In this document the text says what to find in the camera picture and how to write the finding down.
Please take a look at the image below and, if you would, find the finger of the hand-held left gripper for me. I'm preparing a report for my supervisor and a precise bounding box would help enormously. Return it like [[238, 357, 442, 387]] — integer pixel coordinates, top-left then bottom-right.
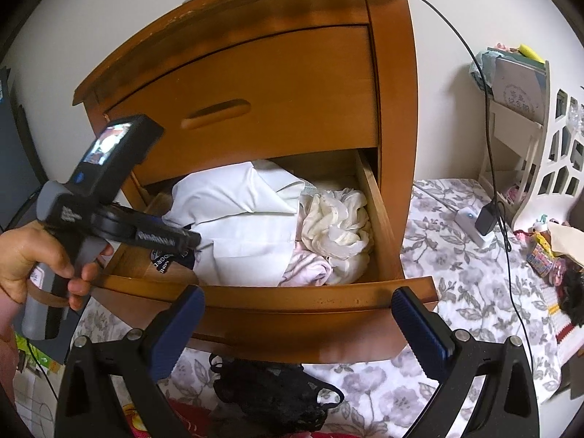
[[132, 214, 203, 253]]

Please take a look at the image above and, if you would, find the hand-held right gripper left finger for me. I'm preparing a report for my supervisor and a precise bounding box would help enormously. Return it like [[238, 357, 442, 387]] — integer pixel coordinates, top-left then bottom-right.
[[54, 285, 206, 438]]

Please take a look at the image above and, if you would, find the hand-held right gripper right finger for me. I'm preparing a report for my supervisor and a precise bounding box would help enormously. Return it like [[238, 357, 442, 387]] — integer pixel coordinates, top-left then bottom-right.
[[391, 287, 541, 438]]

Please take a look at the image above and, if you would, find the dark briefs printed waistband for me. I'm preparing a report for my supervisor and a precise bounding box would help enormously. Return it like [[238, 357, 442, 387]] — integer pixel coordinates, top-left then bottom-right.
[[148, 246, 199, 277]]

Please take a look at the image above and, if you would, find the white shirt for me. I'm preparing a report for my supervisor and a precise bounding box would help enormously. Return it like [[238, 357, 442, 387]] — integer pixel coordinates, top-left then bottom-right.
[[162, 160, 306, 286]]

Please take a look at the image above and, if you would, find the black lace underwear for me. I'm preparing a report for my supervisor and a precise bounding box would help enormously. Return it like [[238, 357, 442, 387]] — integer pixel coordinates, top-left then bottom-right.
[[210, 353, 345, 434]]

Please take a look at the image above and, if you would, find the pink garment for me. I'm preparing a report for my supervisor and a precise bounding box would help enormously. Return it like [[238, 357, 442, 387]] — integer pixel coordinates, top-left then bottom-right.
[[280, 242, 334, 286]]

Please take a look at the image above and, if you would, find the cream satin garment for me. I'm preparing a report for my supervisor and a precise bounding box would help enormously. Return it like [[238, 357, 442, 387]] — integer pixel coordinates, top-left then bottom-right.
[[299, 187, 372, 286]]

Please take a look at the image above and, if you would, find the person's left forearm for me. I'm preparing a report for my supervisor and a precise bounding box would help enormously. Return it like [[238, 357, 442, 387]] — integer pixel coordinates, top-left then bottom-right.
[[0, 299, 21, 402]]

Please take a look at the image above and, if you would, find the person's left hand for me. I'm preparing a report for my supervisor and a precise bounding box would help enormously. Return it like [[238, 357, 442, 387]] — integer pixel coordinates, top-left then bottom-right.
[[0, 223, 115, 311]]

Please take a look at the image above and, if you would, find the grey floral bedsheet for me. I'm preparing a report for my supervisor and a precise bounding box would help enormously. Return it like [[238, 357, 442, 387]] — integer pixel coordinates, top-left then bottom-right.
[[68, 178, 562, 438]]

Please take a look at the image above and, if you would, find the red floral blanket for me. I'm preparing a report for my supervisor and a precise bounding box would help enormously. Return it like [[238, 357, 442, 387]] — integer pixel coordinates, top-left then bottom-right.
[[121, 397, 220, 438]]

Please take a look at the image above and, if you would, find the white power strip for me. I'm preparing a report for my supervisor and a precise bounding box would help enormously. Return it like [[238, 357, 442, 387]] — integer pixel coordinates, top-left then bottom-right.
[[413, 181, 492, 251]]

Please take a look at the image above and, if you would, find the black charger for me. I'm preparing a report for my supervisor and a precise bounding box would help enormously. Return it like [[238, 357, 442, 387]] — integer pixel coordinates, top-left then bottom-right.
[[474, 204, 501, 237]]

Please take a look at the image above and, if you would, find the white crochet mat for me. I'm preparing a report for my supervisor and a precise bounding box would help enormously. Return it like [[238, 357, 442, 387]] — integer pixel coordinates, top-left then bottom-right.
[[541, 278, 584, 370]]

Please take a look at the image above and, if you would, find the green printed packet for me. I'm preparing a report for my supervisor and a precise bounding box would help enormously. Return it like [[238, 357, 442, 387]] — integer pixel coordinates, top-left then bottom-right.
[[14, 331, 62, 377]]

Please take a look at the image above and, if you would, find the pile of colourful trinkets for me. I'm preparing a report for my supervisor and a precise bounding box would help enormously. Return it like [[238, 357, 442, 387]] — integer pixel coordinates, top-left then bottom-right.
[[515, 219, 584, 293]]

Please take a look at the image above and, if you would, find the black fuzzy cloth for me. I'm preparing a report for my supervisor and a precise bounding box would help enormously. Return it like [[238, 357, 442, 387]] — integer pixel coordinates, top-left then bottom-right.
[[554, 267, 584, 324]]

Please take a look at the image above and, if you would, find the white shelf organizer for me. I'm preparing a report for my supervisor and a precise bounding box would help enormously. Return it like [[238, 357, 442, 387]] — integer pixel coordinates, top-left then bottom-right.
[[477, 98, 555, 233]]

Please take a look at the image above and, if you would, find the wooden nightstand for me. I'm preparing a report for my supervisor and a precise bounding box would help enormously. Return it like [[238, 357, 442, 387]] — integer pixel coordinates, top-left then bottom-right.
[[73, 0, 441, 366]]

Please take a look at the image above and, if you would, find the pale printed book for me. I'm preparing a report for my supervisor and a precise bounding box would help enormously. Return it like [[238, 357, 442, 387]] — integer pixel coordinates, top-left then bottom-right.
[[494, 55, 548, 112]]

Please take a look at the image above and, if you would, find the teal cloth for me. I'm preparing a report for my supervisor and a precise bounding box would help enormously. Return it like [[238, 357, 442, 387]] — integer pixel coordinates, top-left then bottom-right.
[[469, 50, 505, 89]]

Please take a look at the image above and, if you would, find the yellow sponge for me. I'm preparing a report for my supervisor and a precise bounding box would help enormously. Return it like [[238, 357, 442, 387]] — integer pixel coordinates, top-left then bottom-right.
[[519, 43, 546, 64]]

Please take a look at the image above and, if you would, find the brown strap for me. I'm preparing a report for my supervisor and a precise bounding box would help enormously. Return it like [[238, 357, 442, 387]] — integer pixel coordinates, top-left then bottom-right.
[[26, 282, 70, 307]]

